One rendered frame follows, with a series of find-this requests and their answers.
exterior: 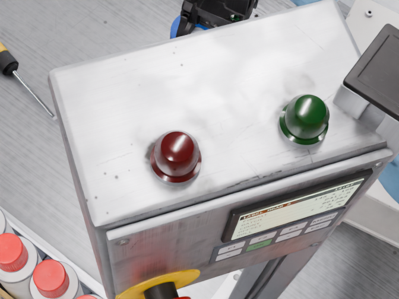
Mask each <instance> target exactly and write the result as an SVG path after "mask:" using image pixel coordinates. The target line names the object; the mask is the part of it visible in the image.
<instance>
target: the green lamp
mask: <svg viewBox="0 0 399 299"><path fill-rule="evenodd" d="M329 119H330V111H329V108H328V106H327V104H326V103H325V102H324V101H323V100H322V99H321V98H319V97H318V96H315V95H313V94H300V95H298V96H296V97H294V98H293V99H292V100H291V101H290V103H289V104H287V105H286V106H285V107H284V108H283V110H282V111H281V114H280V117H279V118H278V130H279V133H280V135H281V137H282V138H283V139H284V140H285V141H286V142H287V143H288V144H290V145H291V146H293V147H296V148H301V149H308V148H312V147H315V146H317V145H318V144H319V143H320V142H321V141H322V140H323V139H324V137H325V135H326V134H327V131H328V126H329V123H328V121H329Z"/></svg>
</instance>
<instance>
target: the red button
mask: <svg viewBox="0 0 399 299"><path fill-rule="evenodd" d="M143 293H144V296H145V299H192V298H191V297H189V296H184V297H179V295H178V292H177V289H176V286H175V283H174V282H165V283H162V284H158V285H155V286H153V287H151V288H149V289H147V290H145V291H144V292H143Z"/></svg>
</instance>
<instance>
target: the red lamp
mask: <svg viewBox="0 0 399 299"><path fill-rule="evenodd" d="M201 162H202V156H201V151H200V149H199V146H198V143H197V141H196V139H195V138H194V137H193V136H192V135H191V134H189V133H187V132H185V131H181V130H172V131H168V132H166V133H164V134H163V135H162V136H160V137H159V139H158V140H157V142H156V144H155V146H154V147H153V149H152V151H151V155H150V166H151V170H152V172H153V174H154V175H155V177H156V178H157V179H158V180H159V181H161V182H162V183H164V184H166V185H169V186H183V185H186V184H188V183H190V182H191V181H193V179H194V178H196V177H197V175H198V173H199V171H200V168H201Z"/></svg>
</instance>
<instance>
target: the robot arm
mask: <svg viewBox="0 0 399 299"><path fill-rule="evenodd" d="M258 1H259V0H183V4H182V8H181V12H180V22H179V26H178V30H177V33H176V38H177V37H181V36H185V35H188V34H192V33H197V32H200V31H204V29H202V28H200V27H196V26H195V24H200V25H202V26H204V27H206V28H209V29H212V28H216V27H220V26H225V25H228V24H232V23H236V22H240V21H244V20H248V19H249V17H250V16H251V14H252V10H253V8H254V9H256V8H257V5H258ZM290 1H291V2H293V3H294V4H295V5H297V6H298V7H299V6H302V5H307V4H311V3H314V2H319V1H323V0H290ZM378 180H379V182H380V183H381V185H382V186H383V187H384V189H385V190H386V191H387V193H388V194H389V195H390V196H391V197H392V198H393V200H395V201H396V202H397V203H398V204H399V154H398V155H397V156H396V157H395V158H394V159H393V161H392V162H389V163H388V164H387V166H386V167H385V169H384V170H383V172H382V173H381V175H380V176H379V177H378Z"/></svg>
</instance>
